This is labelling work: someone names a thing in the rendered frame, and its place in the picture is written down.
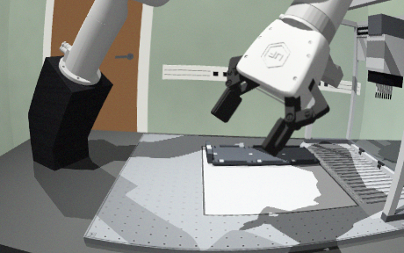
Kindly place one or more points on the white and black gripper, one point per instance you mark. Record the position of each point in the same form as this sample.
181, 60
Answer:
289, 57

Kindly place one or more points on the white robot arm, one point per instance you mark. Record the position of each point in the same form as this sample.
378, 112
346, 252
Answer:
106, 17

